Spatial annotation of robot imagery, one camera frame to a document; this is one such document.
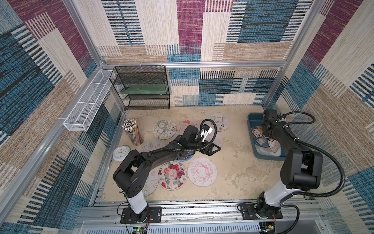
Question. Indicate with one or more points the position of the pink unicorn moon coaster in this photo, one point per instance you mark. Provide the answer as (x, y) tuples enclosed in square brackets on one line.
[(217, 141)]

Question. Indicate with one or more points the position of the small white round clock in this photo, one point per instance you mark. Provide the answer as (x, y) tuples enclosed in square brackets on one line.
[(120, 153)]

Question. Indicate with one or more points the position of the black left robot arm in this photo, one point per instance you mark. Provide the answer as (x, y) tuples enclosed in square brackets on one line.
[(133, 172)]

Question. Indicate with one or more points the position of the green white cabbage coaster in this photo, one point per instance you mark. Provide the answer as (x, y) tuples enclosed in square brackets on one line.
[(164, 129)]

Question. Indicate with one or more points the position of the black wire mesh shelf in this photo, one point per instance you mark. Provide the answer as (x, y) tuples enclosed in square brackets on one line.
[(142, 87)]

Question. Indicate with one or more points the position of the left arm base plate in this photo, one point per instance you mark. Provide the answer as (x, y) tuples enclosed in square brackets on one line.
[(149, 215)]

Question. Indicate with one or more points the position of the blue orange bears coaster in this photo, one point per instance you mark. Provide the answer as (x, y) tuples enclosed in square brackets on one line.
[(258, 137)]

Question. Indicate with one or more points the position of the pink checkered bunny coaster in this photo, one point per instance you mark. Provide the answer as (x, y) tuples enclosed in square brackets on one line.
[(182, 125)]

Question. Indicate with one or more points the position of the white butterfly coaster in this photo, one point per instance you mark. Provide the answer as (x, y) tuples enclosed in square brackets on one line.
[(151, 183)]

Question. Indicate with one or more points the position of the white wire mesh basket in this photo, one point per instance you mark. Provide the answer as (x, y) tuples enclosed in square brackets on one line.
[(83, 113)]

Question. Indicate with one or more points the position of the cup of coloured pencils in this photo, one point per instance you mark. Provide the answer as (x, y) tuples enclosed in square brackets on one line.
[(131, 129)]

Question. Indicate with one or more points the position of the blue cartoon toast coaster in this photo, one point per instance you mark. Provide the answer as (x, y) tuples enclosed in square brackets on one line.
[(187, 157)]

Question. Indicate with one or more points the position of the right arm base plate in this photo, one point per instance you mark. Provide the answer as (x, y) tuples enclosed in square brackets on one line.
[(252, 211)]

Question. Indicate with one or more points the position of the green white rabbit coaster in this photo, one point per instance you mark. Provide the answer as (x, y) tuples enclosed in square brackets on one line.
[(266, 151)]

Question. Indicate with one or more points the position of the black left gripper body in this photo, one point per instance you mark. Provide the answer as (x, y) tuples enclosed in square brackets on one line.
[(204, 151)]

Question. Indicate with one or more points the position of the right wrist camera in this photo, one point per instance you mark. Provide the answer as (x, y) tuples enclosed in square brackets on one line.
[(270, 116)]

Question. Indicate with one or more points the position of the red rose floral coaster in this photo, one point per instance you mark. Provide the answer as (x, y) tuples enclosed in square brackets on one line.
[(172, 175)]

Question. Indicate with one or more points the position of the pink hello kitty coaster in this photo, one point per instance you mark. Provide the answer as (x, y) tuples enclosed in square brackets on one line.
[(202, 172)]

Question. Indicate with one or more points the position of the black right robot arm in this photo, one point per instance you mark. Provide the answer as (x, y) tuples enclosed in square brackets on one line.
[(300, 172)]

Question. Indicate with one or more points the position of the teal plastic storage box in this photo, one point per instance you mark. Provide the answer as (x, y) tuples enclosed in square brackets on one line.
[(256, 119)]

